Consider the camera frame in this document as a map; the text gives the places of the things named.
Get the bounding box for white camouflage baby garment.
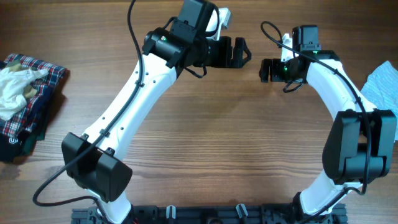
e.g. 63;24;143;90
1;60;49;121

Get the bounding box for light blue striped garment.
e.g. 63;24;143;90
360;60;398;141

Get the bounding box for plaid folded shorts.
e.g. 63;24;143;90
0;52;68;163

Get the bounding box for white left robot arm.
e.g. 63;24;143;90
61;1;251;223

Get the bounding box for dark green folded garment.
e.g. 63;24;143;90
20;102;53;156

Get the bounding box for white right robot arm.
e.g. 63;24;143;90
259;21;397;218

